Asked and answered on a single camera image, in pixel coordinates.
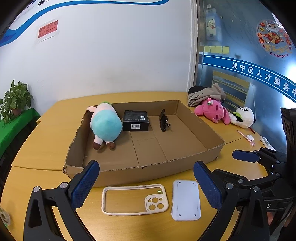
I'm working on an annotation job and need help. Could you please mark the white rectangular device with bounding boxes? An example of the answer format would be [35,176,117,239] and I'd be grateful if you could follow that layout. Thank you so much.
[171,180,201,221]

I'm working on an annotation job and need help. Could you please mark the black sunglasses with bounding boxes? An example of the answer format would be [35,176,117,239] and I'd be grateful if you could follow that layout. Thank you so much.
[159,109,171,132]

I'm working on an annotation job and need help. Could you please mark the blue pink pig plush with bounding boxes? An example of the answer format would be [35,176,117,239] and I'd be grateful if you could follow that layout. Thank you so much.
[87,101,123,150]

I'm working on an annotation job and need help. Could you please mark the black product box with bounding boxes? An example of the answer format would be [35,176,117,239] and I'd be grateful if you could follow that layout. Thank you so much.
[122,110,149,132]

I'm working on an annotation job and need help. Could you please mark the person's right hand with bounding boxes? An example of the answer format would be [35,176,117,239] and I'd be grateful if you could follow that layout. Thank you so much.
[267,202,295,240]

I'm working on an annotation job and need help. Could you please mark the white plastic strip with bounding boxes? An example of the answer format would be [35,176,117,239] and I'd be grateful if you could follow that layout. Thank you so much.
[260,137,275,150]

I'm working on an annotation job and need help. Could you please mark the pink pen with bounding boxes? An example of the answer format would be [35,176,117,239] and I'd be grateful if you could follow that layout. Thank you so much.
[237,130,255,147]

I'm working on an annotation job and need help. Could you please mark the small white earbud case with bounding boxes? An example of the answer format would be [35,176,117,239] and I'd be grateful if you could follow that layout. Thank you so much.
[247,135,254,141]

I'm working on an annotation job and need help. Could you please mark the white tape roll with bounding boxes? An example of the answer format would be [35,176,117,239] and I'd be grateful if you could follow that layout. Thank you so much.
[0,207,11,226]

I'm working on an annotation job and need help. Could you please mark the white panda plush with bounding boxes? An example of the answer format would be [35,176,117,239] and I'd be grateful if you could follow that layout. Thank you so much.
[229,107,256,128]

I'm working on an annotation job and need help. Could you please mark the pink bear plush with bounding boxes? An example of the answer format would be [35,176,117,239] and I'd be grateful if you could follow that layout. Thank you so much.
[194,98,230,125]

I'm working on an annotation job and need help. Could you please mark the beige folded garment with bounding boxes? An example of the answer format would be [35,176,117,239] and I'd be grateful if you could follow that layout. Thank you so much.
[187,83,227,107]

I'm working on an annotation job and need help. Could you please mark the clear beige phone case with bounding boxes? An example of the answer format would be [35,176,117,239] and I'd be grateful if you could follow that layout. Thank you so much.
[101,184,169,216]

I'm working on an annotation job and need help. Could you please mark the open cardboard tray box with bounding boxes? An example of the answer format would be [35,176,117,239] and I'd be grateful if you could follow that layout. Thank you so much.
[63,100,224,187]

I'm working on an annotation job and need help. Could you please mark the green covered side table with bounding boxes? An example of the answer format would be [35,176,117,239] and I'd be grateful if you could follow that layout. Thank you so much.
[1,108,41,158]

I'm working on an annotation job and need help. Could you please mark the yellow sticky notes row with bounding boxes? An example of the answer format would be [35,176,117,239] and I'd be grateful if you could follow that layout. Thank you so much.
[204,46,230,55]

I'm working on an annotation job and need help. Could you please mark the round festive window sticker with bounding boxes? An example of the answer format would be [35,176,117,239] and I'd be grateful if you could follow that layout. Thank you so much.
[256,20,293,59]

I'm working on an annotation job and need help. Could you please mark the large potted green plant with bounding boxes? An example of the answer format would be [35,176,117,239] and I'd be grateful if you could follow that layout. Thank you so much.
[1,80,34,124]

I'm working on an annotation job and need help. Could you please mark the cartoon sheep window poster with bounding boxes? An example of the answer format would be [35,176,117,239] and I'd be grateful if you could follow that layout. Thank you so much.
[205,8,218,41]

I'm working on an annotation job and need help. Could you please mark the red paper wall notice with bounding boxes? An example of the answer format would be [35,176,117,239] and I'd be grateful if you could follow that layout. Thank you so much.
[38,20,58,39]

